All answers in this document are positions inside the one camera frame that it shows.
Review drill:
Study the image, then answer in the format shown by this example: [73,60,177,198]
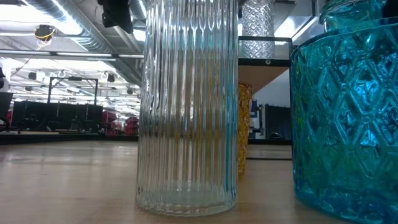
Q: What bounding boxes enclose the clear ribbed glass vase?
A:
[135,0,239,218]

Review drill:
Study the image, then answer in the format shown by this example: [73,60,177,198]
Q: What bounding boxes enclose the clear diamond-cut glass vase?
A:
[241,0,276,59]

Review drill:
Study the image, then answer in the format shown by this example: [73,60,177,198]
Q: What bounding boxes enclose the yellow textured glass vase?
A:
[238,80,254,180]

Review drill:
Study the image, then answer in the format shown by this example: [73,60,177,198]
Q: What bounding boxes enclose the teal diamond-pattern glass vase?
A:
[289,0,398,224]

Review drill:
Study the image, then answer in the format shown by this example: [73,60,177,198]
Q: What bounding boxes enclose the long ceiling light bar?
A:
[0,49,146,62]

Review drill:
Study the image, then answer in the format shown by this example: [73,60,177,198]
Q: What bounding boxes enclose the red storage bins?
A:
[101,110,140,136]

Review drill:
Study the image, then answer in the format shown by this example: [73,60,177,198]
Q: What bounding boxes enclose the black workbench row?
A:
[11,100,104,132]

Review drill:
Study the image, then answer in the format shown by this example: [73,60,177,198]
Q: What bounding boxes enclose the black office chair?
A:
[0,91,14,131]

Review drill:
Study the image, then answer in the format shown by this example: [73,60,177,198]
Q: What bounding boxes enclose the black equipment cart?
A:
[250,99,265,140]

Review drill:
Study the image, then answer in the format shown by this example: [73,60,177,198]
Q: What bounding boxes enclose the black ribbed panel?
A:
[264,104,292,141]

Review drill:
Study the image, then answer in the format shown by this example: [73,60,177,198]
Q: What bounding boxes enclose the silver ribbed ventilation duct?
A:
[26,0,146,86]

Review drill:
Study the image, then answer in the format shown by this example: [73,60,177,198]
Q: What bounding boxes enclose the black ceiling device yellow cable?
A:
[34,24,57,43]

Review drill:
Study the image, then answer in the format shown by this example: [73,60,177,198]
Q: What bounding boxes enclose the black gantry frame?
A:
[47,77,99,106]

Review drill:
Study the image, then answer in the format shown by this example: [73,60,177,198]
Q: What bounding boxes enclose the silver rectangular air duct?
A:
[273,0,323,40]

